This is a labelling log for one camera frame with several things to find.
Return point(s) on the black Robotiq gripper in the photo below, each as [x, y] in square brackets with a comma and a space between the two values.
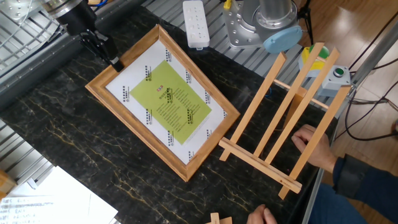
[77, 18]

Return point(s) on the wooden photo frame green print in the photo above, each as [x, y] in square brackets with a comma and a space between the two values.
[171, 102]

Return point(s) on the wooden tabletop easel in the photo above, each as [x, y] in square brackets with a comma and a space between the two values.
[255, 159]

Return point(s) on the right forearm dark blue sleeve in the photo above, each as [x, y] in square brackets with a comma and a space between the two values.
[367, 186]

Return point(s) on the person's left hand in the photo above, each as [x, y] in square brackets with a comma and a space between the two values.
[262, 216]

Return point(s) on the person's right hand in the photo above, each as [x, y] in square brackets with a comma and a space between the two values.
[323, 152]

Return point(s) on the silver perforated aluminium plate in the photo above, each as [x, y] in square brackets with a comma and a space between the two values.
[18, 7]

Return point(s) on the white power strip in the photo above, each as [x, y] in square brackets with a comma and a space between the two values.
[196, 25]

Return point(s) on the white paper stack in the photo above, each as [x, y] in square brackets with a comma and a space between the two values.
[71, 199]

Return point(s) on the small cardboard box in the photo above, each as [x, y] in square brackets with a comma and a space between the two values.
[6, 183]

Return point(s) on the printed text paper sheet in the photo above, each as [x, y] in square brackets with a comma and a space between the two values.
[25, 211]

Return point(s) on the small wooden block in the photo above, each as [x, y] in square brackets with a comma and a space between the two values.
[214, 219]

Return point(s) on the black tripod stand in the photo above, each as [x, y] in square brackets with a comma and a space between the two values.
[308, 18]

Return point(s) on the yellow button box green button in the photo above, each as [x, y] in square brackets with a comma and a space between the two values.
[315, 65]

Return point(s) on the grey button box green button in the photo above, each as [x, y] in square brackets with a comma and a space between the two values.
[337, 77]

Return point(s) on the aluminium table edge profile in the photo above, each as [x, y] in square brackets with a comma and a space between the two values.
[312, 199]

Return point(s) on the blue jeans leg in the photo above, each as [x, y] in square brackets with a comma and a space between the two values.
[335, 208]

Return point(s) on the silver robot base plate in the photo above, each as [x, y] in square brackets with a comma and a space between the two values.
[236, 31]

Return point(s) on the aluminium frame post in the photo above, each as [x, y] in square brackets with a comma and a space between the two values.
[373, 54]

